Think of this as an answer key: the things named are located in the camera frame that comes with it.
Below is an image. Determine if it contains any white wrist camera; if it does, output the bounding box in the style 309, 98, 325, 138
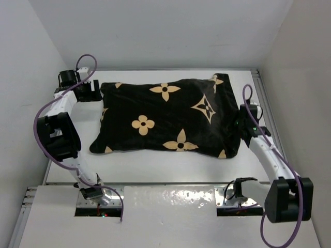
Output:
246, 99, 260, 111
76, 67, 91, 82

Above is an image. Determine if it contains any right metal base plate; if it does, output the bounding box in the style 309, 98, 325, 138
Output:
214, 185, 260, 208

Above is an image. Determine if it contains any black pillowcase with beige pattern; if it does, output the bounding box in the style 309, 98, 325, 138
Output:
89, 73, 240, 159

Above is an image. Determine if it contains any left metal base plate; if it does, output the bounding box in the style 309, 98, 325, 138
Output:
77, 188, 122, 208

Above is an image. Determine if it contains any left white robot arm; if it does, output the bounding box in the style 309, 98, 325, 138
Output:
36, 67, 105, 204

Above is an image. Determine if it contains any purple cable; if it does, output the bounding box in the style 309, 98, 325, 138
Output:
242, 84, 304, 248
33, 54, 124, 223

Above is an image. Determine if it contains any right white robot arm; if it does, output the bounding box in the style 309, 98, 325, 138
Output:
223, 101, 313, 223

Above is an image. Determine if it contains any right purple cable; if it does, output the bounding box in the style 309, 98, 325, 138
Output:
242, 84, 304, 248

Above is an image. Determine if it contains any white foam front board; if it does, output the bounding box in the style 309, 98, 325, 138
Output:
15, 183, 321, 248

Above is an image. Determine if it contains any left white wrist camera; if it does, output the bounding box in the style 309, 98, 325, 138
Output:
76, 67, 91, 82

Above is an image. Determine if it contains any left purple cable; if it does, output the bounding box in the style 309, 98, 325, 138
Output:
33, 54, 124, 223

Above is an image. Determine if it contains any metal base plate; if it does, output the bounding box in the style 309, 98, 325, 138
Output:
214, 185, 260, 208
77, 188, 122, 208

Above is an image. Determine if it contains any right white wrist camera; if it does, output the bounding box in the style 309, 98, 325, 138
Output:
246, 99, 260, 111

